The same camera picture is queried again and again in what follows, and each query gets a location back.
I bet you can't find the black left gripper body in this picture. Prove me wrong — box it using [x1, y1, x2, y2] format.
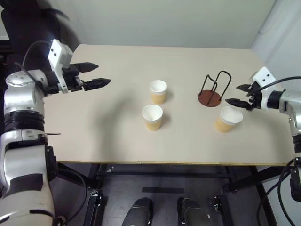
[61, 63, 85, 92]

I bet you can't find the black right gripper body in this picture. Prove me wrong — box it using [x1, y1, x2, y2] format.
[246, 82, 263, 111]

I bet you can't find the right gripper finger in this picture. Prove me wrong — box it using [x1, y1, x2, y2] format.
[225, 98, 250, 109]
[236, 84, 252, 93]

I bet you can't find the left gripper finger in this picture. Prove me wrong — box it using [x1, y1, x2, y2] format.
[77, 62, 100, 73]
[82, 77, 111, 91]

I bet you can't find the white and tan paper cup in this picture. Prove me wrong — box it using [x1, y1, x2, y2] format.
[149, 80, 168, 105]
[142, 105, 164, 131]
[214, 105, 244, 134]

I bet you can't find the black office chair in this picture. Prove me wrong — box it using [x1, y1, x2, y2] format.
[0, 0, 80, 71]

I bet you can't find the black tape strip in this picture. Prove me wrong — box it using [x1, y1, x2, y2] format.
[142, 186, 185, 194]

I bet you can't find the dark glossy rounded shape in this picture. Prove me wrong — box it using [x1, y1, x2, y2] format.
[122, 197, 156, 226]
[176, 197, 209, 226]

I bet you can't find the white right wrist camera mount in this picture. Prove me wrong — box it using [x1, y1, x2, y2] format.
[251, 66, 277, 111]

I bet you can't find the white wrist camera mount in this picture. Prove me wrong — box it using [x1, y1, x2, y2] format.
[251, 66, 277, 111]
[46, 39, 73, 94]

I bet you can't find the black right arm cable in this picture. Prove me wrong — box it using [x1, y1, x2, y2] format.
[257, 159, 301, 226]
[253, 75, 301, 95]

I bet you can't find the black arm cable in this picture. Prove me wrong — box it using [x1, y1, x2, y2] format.
[55, 164, 88, 221]
[14, 40, 53, 83]
[253, 75, 301, 95]
[257, 159, 301, 226]

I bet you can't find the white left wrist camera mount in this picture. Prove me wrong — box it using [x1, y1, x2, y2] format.
[46, 39, 73, 94]

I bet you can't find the black wire cup holder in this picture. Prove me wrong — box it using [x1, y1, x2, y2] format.
[198, 70, 232, 108]

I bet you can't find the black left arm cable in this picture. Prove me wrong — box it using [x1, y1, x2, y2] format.
[55, 164, 88, 221]
[14, 40, 53, 83]

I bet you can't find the black metal table frame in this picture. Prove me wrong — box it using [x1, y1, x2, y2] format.
[56, 163, 283, 226]

